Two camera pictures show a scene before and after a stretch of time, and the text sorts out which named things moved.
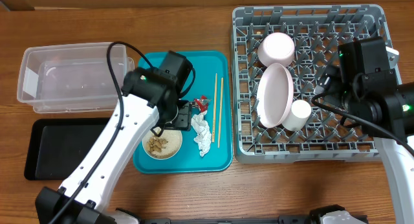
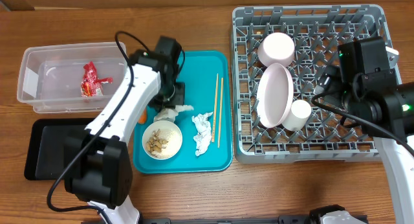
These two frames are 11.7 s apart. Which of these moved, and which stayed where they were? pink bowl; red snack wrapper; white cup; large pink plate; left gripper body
Moved: red snack wrapper; left gripper body
Stayed: large pink plate; pink bowl; white cup
